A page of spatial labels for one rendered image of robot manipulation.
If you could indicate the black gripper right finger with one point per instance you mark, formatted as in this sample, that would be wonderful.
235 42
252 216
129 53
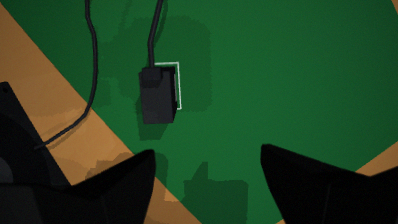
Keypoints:
307 191

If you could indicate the green circuit board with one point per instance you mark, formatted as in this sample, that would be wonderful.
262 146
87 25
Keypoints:
316 77

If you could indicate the black square cooling fan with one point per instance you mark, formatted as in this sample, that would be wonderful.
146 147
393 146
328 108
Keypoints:
19 161

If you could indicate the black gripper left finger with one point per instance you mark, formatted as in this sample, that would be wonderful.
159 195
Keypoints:
118 195

